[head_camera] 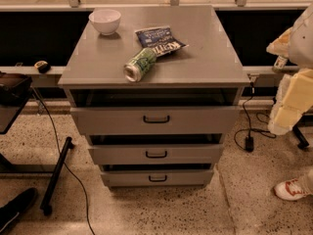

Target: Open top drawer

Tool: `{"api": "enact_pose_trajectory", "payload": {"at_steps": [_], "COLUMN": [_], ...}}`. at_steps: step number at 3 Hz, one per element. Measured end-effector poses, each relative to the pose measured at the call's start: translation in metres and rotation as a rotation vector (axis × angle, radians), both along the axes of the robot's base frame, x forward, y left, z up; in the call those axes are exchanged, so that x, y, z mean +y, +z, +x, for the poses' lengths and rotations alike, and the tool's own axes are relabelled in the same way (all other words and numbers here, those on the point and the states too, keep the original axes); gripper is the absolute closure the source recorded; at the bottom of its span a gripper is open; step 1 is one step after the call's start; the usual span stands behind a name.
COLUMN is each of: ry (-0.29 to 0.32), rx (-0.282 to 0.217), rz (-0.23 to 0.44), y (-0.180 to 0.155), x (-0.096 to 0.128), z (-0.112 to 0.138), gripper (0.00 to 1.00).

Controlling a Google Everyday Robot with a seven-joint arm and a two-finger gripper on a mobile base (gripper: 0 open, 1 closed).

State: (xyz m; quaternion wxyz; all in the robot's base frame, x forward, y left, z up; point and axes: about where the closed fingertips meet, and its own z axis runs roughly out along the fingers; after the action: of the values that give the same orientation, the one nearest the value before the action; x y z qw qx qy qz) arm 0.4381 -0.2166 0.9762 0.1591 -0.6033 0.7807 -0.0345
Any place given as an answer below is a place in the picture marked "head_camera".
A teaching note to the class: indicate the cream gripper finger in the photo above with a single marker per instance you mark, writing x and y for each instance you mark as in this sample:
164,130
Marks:
280,46
294,98

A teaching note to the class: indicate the grey top drawer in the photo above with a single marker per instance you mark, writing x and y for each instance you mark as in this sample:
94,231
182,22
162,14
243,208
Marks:
154,120

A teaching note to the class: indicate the grey drawer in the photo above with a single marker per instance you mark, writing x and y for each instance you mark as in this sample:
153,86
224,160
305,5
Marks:
138,178
156,154
154,120

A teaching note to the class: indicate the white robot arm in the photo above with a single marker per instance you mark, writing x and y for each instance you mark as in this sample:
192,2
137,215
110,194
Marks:
301,40

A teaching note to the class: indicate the grey drawer cabinet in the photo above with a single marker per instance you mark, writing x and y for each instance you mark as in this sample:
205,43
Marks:
155,99

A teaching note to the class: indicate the grey middle drawer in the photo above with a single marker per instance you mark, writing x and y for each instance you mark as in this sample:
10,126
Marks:
156,154

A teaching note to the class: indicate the grey bottom drawer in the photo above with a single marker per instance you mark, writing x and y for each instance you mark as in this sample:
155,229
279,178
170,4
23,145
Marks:
138,178

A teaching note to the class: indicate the clear bottle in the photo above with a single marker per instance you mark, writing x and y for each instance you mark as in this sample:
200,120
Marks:
280,64

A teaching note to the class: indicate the black chair leg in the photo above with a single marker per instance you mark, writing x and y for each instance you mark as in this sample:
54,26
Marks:
302,142

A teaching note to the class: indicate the white red sneaker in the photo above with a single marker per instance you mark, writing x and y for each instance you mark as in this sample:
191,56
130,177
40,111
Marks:
290,190

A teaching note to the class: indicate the blue chip bag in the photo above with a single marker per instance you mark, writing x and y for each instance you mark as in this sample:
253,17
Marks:
160,39

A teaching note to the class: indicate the green soda can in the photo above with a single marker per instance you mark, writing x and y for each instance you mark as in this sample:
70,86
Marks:
140,64

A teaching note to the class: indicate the white bowl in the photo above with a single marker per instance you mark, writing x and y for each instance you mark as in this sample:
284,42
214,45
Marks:
105,21

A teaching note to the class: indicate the yellow tape measure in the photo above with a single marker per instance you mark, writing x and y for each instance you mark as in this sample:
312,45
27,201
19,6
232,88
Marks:
42,66

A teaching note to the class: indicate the black stand leg with wheel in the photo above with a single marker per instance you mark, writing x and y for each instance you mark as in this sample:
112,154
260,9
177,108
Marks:
45,204

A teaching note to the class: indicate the black tray on stand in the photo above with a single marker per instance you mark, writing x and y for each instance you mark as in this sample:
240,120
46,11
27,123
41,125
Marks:
15,90

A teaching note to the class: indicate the black shoe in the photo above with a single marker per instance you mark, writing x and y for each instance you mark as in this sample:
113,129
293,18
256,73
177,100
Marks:
16,207

